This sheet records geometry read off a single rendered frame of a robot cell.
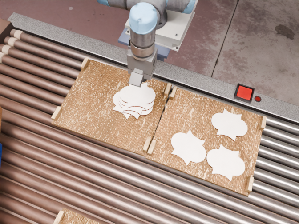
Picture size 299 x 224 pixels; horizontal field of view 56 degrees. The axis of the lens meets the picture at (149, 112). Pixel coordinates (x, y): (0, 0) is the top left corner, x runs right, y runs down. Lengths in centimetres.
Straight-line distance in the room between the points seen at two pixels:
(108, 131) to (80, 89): 24
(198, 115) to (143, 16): 56
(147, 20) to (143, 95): 47
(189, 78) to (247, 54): 147
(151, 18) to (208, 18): 215
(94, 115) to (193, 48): 162
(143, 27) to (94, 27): 199
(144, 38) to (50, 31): 78
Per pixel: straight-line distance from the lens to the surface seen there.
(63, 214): 107
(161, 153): 110
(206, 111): 120
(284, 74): 272
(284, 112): 135
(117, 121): 115
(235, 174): 113
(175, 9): 130
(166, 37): 140
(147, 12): 79
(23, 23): 159
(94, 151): 114
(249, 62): 266
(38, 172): 116
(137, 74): 94
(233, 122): 121
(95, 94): 122
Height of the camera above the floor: 198
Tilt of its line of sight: 63 degrees down
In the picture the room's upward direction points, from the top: 4 degrees clockwise
